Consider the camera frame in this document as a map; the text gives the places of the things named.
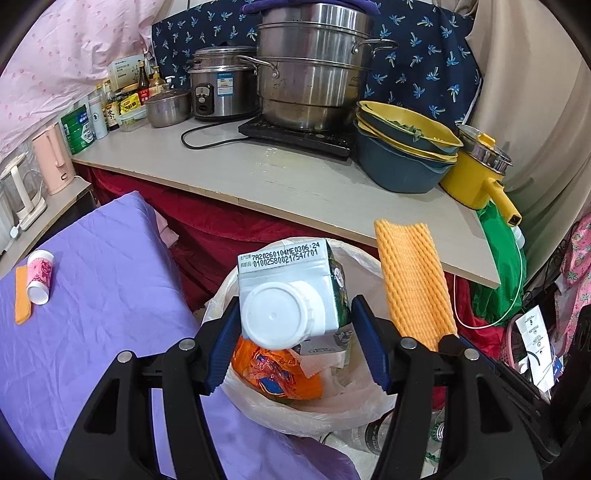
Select white glass kettle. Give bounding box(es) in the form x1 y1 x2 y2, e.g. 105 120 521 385
1 151 47 231

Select yellow electric pot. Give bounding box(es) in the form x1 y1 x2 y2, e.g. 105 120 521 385
440 124 522 227

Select pink dotted sheet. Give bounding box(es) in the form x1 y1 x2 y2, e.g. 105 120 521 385
1 0 163 157

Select large steel steamer pot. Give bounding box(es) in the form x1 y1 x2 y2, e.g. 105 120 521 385
238 4 398 131

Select small steel lidded pot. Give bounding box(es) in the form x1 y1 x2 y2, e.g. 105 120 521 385
144 89 192 128

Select pink paper cup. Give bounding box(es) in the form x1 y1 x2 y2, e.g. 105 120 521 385
26 250 54 305

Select purple table cloth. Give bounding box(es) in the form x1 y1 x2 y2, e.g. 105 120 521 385
1 192 360 479

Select white lined trash bin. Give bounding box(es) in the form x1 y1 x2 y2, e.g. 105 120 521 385
204 239 396 437

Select dark soy sauce bottle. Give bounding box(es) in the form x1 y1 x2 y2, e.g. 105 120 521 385
101 79 119 131

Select green plastic bag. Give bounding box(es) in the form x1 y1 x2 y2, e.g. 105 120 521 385
468 202 528 326

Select orange snack wrapper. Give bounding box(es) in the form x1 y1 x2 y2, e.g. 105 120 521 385
231 337 324 401

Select clear plastic bottle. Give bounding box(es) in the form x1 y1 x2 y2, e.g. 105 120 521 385
334 409 445 465

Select black power cable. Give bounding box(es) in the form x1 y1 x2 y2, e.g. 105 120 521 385
179 118 253 151

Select black induction cooktop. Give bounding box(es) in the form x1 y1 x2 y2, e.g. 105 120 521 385
238 115 355 161

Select red velvet cloth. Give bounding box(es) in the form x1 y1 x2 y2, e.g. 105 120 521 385
75 166 504 359

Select orange foam net sleeve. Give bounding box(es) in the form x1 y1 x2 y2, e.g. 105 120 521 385
374 219 458 352

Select white cable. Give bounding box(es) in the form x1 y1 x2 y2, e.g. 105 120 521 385
451 244 528 331

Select blue yellow stacked basins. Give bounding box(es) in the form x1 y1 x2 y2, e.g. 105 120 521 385
353 101 463 194

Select pink electric kettle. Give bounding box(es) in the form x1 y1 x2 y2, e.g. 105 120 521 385
32 123 76 195

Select purple cloth on pot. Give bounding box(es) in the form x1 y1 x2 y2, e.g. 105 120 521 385
240 0 381 16

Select white bottle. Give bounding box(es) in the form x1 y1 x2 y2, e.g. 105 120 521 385
88 90 108 140

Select green tin can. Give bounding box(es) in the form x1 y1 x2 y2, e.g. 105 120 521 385
60 105 96 155

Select green white milk carton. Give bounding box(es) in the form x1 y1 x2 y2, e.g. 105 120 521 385
238 238 353 356

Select steel rice cooker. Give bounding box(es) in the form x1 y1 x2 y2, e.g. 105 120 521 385
188 46 259 120

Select navy patterned cloth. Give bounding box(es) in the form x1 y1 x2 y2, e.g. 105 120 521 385
151 1 483 128

